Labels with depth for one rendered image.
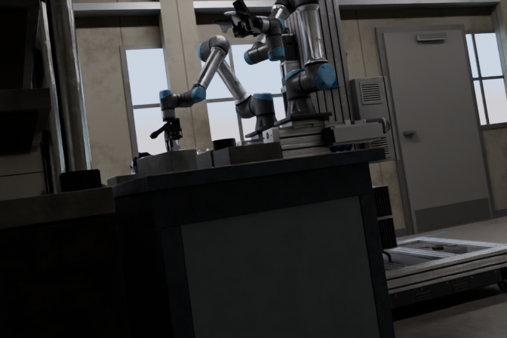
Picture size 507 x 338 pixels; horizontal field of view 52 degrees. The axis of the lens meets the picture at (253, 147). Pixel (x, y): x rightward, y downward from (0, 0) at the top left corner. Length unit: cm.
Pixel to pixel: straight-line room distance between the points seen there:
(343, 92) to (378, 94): 19
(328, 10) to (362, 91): 48
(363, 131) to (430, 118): 329
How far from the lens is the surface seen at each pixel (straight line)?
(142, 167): 216
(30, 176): 177
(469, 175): 602
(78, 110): 127
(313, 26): 256
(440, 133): 584
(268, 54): 235
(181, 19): 477
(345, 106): 287
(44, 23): 175
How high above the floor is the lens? 75
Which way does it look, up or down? 4 degrees up
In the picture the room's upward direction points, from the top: 8 degrees counter-clockwise
